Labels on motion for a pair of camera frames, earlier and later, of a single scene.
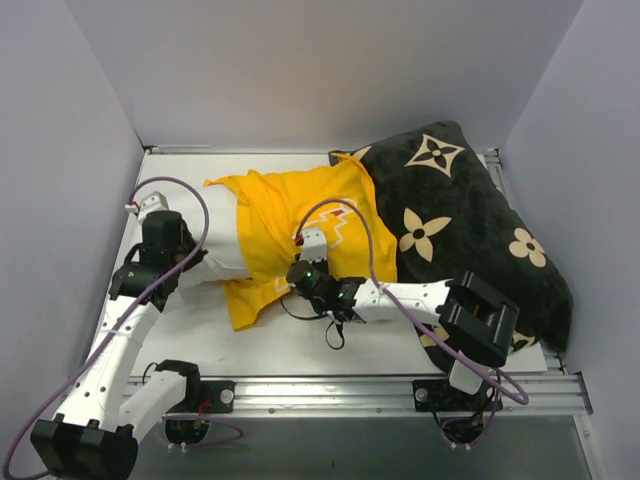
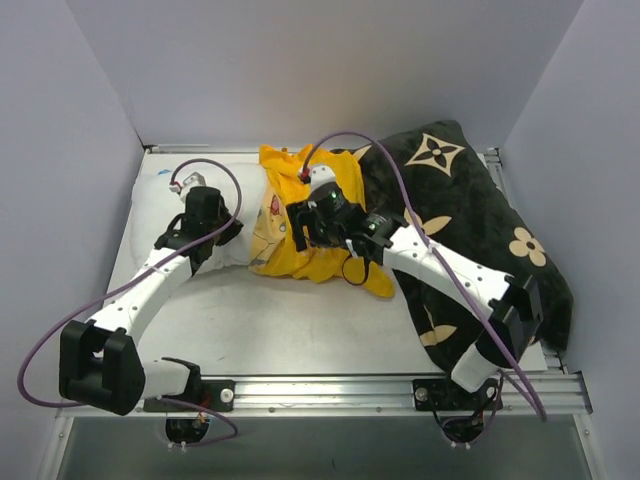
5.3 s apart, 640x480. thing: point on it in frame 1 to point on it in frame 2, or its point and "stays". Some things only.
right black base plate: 440,396 stays
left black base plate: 207,396 stays
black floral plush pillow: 452,214 stays
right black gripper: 296,275 to 299,226
